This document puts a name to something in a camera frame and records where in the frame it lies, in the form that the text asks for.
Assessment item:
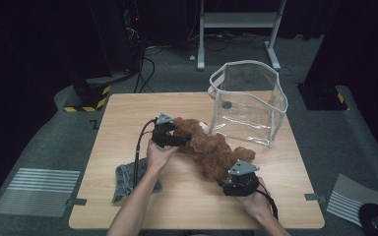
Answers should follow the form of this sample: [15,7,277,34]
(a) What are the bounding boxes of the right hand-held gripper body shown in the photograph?
[224,158,262,198]

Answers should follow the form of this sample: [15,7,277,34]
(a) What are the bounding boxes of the dark round object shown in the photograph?
[357,203,378,236]

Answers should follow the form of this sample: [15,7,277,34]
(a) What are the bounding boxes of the right hand-held gripper black cable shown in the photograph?
[255,176,280,220]

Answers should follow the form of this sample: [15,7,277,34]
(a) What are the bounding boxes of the white metal stand frame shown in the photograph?
[196,0,288,72]

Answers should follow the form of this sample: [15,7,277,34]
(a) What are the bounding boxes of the curled grey striped sheet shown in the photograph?
[326,172,378,228]

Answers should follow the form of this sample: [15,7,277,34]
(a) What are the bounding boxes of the black floor cables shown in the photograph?
[146,30,279,55]

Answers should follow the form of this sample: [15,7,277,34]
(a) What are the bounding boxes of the black hanging cable bundle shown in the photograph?
[131,26,158,94]

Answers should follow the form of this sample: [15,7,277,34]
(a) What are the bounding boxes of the large grey striped sheet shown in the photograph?
[0,167,82,219]

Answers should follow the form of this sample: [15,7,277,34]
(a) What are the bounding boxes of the grey tape piece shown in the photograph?
[65,198,89,207]
[303,193,328,203]

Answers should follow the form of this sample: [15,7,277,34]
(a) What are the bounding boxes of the black base with yellow stripes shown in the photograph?
[62,77,112,113]

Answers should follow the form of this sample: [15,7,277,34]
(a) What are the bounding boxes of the clear plastic bag white trim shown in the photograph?
[207,59,289,148]

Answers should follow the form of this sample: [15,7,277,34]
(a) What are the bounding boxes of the brown teddy bear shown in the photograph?
[170,116,257,183]

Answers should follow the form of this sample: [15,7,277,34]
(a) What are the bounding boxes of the black base with yellow mark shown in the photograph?
[296,82,350,112]

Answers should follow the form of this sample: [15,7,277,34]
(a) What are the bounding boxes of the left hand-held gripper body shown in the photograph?
[151,112,178,149]

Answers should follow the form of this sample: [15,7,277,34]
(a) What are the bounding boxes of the left hand-held gripper black cable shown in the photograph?
[132,118,158,190]

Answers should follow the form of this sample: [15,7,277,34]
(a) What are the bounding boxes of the hand-held gripper black cable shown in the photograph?
[132,118,158,190]
[255,176,280,220]

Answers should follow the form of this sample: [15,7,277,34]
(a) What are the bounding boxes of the black equipment rack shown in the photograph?
[119,0,148,75]

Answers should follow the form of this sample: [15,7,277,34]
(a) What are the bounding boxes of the person's right hand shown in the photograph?
[235,176,274,220]

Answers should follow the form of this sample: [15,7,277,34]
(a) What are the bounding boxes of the person's left hand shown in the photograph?
[145,139,180,175]

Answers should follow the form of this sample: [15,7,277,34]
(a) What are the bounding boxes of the grey fluffy cloth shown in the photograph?
[111,157,162,205]

